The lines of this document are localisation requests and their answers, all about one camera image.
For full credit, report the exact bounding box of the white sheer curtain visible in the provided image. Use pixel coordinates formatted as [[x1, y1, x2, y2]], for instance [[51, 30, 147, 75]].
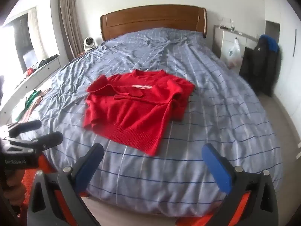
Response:
[[28, 7, 46, 62]]

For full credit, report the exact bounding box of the black and blue jacket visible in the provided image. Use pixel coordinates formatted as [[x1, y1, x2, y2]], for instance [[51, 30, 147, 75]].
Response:
[[239, 35, 281, 97]]

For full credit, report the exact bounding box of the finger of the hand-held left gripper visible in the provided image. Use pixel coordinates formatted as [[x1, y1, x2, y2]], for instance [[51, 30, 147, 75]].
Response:
[[5, 131, 64, 152], [5, 120, 42, 138]]

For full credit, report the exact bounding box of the orange bed sheet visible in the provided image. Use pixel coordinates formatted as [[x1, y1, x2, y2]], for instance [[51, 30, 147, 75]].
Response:
[[21, 153, 253, 226]]

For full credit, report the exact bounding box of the red knitted sweater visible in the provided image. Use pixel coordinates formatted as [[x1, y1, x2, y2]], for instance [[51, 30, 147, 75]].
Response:
[[83, 69, 196, 156]]

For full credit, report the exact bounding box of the window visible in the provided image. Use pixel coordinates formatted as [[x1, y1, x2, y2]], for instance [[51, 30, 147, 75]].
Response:
[[0, 12, 36, 73]]

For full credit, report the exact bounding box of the white dresser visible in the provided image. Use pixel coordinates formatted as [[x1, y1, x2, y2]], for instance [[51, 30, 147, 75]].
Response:
[[213, 25, 259, 69]]

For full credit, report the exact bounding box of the dark clothes pile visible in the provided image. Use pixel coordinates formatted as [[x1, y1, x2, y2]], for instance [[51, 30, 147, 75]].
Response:
[[38, 54, 59, 68]]

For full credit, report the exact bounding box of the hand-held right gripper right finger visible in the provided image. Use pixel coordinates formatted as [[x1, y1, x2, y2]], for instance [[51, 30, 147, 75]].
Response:
[[195, 143, 280, 226]]

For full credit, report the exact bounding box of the white window seat cabinet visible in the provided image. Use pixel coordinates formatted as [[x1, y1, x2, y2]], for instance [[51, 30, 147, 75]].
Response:
[[0, 56, 62, 123]]

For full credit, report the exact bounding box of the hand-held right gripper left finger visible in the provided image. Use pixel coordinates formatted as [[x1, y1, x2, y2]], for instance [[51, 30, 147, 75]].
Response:
[[26, 143, 104, 226]]

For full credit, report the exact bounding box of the white desk fan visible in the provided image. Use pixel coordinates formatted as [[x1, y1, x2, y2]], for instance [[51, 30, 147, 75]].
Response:
[[83, 37, 97, 52]]

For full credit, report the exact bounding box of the beige curtain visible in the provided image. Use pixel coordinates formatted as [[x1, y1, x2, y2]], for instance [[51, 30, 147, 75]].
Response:
[[58, 0, 81, 62]]

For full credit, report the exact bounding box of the white plastic bag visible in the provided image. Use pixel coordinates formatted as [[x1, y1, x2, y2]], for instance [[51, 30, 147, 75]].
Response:
[[222, 38, 242, 67]]

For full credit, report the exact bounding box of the wooden headboard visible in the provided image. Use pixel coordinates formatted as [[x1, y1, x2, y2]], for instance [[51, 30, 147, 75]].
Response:
[[100, 4, 208, 41]]

